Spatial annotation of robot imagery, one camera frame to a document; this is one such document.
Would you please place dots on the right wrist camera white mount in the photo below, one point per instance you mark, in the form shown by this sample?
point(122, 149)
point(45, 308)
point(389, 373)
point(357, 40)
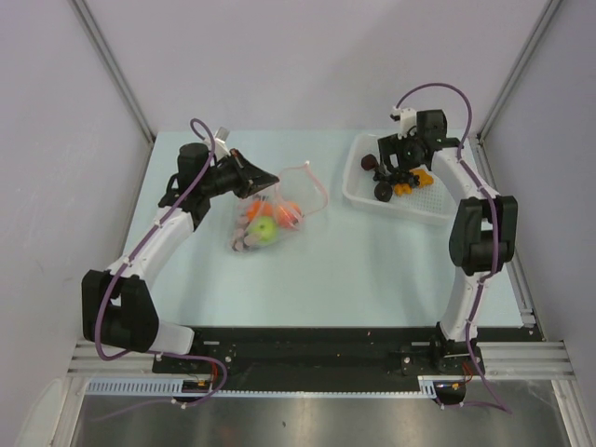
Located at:
point(406, 118)

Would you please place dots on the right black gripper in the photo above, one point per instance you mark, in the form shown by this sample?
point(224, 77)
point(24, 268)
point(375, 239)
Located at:
point(391, 145)

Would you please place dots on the right aluminium corner post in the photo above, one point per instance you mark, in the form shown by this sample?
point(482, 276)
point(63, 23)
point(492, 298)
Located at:
point(520, 65)

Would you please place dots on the orange toy fruit segments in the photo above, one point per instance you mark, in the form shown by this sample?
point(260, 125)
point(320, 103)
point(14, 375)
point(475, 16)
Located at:
point(425, 180)

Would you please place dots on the clear zip top bag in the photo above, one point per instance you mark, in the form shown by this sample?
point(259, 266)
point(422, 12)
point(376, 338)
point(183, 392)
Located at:
point(297, 184)

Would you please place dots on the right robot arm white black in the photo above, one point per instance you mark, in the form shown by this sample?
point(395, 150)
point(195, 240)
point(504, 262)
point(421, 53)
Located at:
point(482, 238)

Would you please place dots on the grey toy fish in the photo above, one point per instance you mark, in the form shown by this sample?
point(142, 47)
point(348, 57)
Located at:
point(242, 239)

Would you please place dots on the toy peach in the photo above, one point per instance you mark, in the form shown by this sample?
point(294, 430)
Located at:
point(287, 214)

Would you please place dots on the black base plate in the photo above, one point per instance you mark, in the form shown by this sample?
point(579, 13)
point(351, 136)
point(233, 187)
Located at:
point(326, 354)

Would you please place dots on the aluminium corner post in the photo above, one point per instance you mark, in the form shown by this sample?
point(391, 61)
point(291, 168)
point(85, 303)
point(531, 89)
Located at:
point(101, 46)
point(520, 65)

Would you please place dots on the green toy apple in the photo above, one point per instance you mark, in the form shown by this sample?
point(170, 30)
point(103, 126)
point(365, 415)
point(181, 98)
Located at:
point(263, 230)

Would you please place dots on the aluminium front rail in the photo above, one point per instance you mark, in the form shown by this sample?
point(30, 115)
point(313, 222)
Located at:
point(133, 375)

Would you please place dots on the dark toy grape bunch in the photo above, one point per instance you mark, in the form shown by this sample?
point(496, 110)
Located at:
point(403, 177)

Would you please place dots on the left aluminium corner post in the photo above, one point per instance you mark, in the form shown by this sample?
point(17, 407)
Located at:
point(101, 46)

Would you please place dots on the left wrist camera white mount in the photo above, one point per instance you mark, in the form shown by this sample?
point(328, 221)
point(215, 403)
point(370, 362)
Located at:
point(220, 137)

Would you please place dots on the white plastic basket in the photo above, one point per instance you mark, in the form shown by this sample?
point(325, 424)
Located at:
point(428, 205)

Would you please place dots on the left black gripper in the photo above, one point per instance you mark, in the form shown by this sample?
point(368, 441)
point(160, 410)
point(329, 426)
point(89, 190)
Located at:
point(250, 178)

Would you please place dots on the orange toy tangerine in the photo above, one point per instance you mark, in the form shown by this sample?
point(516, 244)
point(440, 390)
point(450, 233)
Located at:
point(256, 209)

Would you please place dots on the right aluminium side rail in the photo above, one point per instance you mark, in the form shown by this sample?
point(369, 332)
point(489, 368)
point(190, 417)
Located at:
point(514, 267)

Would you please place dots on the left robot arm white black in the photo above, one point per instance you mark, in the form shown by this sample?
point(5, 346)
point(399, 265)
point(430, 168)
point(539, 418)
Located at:
point(117, 307)

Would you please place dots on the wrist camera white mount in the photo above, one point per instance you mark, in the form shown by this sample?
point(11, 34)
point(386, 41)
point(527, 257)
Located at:
point(220, 137)
point(406, 118)

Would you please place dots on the dark red toy plum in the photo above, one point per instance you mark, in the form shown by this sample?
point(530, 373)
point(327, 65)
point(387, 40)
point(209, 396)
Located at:
point(369, 162)
point(383, 192)

